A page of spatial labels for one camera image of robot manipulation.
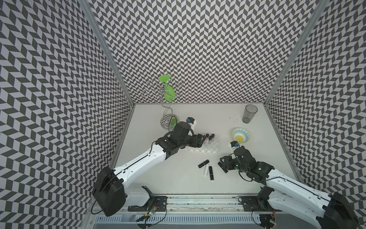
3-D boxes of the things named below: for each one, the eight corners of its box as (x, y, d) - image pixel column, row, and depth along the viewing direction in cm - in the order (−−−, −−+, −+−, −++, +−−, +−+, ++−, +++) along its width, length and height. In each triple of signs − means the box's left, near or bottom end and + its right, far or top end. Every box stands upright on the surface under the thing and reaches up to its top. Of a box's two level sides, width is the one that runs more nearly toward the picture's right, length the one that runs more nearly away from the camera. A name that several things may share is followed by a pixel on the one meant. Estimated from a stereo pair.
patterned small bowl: (233, 143, 96) (234, 140, 93) (230, 130, 102) (231, 128, 100) (250, 143, 96) (251, 141, 93) (246, 130, 102) (247, 128, 100)
